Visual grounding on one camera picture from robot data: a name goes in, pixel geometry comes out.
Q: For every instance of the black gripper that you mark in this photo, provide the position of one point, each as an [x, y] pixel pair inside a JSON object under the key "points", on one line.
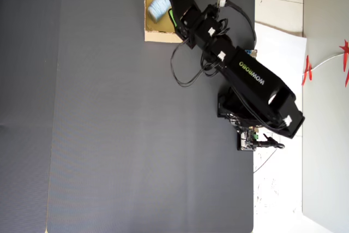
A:
{"points": [[193, 21]]}

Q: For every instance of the light blue yarn spool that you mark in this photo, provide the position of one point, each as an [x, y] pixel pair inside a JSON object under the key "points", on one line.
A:
{"points": [[159, 6]]}

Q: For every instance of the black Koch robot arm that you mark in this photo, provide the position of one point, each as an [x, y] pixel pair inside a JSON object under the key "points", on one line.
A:
{"points": [[253, 80]]}

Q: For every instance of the open brown cardboard box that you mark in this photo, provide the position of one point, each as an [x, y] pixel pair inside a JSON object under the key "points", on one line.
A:
{"points": [[161, 37]]}

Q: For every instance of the blue controller circuit board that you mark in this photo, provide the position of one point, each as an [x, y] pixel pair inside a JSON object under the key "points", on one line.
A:
{"points": [[252, 53]]}

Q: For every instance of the large white paper sheet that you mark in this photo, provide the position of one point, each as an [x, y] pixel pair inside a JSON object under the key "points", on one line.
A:
{"points": [[289, 58]]}

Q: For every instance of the black textured rubber mat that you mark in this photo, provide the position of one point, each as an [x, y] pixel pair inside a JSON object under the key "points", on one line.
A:
{"points": [[136, 134]]}

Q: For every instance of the red paper cutout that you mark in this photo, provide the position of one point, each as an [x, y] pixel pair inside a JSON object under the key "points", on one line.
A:
{"points": [[346, 53], [307, 70]]}

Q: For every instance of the small circuit board red LED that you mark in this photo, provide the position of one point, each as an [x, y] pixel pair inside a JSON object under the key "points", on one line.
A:
{"points": [[245, 141]]}

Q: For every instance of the bare camera circuit board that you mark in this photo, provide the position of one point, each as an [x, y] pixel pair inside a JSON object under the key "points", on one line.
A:
{"points": [[219, 2]]}

